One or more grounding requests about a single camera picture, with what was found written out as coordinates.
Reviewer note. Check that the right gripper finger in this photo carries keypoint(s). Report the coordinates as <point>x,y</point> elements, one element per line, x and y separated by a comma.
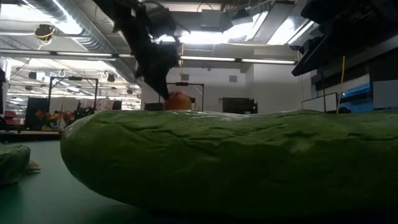
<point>320,60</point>

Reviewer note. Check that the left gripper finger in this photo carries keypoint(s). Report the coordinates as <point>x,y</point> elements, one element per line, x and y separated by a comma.
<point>164,81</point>

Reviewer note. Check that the red orange apple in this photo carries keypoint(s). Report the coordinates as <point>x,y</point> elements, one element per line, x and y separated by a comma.
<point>178,101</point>

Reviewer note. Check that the long dark green cucumber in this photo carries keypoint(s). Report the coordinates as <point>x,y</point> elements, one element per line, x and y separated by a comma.
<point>217,161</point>

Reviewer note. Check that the small green pepper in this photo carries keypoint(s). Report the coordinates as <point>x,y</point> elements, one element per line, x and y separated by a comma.
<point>12,165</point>

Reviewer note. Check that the low black monitor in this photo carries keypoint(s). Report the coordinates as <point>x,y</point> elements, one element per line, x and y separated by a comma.
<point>154,106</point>

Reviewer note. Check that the blue lit screen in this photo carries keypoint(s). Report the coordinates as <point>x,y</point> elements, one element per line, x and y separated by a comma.
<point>354,93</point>

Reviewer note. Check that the long fluorescent ceiling light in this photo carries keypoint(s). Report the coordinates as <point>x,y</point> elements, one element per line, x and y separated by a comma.
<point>208,58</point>
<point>267,61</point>
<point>84,54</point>
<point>25,51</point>

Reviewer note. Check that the small black monitor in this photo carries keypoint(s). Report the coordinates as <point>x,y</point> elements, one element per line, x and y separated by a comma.
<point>117,105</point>

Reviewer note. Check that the grey ceiling unit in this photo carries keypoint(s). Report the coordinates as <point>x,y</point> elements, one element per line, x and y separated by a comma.
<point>211,18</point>

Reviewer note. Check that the artificial flower bouquet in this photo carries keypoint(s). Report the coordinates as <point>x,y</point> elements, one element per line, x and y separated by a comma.
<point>46,117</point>

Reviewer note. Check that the tall black monitor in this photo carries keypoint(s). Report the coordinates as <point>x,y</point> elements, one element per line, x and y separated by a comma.
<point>37,112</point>

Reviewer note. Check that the dark workbench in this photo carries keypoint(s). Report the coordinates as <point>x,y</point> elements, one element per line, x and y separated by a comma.
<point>31,136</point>

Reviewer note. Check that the square wall vent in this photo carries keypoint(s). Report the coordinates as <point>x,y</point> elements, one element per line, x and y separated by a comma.
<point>184,77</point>
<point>233,78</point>

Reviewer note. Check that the white panel black frame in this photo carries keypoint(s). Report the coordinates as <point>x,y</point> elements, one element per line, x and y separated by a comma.
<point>314,104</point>

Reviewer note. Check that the silver ventilation duct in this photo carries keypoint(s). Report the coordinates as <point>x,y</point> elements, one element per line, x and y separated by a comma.
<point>90,40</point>

